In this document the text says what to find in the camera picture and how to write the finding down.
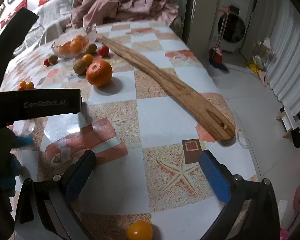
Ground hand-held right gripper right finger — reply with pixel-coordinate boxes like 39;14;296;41
199;149;282;240

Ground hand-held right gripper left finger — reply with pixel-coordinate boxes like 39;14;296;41
15;150;98;240

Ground large brown kiwi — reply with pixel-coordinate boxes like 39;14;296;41
73;59;87;74

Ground large orange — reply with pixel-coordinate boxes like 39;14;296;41
86;60;113;87

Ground yellow tomato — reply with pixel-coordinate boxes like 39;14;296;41
126;220;153;240

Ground person's left forearm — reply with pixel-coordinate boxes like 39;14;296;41
5;134;35;198

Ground bag of small tomatoes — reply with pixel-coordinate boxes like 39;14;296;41
51;24;98;60

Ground black sock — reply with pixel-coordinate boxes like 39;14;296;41
291;127;300;148

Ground small wooden stool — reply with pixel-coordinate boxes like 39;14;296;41
276;107;300;138

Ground long wooden board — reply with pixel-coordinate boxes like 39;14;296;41
96;35;237;141

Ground yellow floor item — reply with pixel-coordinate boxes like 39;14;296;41
246;60;264;75

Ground red and blue broom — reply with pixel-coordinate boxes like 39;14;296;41
209;5;232;72

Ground pile of pink clothes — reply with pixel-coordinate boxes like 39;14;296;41
70;0;180;29

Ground clear plastic bags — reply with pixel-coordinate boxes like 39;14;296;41
251;37;275;68

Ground white slatted curtain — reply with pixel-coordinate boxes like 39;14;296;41
265;0;300;115

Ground white washing machine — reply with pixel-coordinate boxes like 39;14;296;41
214;4;253;53

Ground white ring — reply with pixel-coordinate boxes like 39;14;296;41
237;129;249;148

